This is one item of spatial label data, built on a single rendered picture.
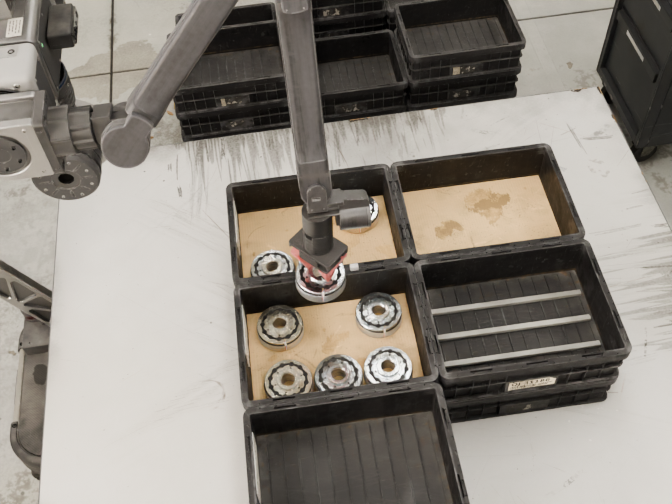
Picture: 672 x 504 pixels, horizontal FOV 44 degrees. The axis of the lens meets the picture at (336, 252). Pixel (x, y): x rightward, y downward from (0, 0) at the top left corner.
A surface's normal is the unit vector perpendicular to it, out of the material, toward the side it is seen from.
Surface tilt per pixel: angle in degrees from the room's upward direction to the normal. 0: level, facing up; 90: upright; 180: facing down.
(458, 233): 0
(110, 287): 0
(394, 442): 0
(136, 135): 71
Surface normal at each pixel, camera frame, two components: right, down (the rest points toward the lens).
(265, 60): -0.04, -0.59
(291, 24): 0.09, 0.67
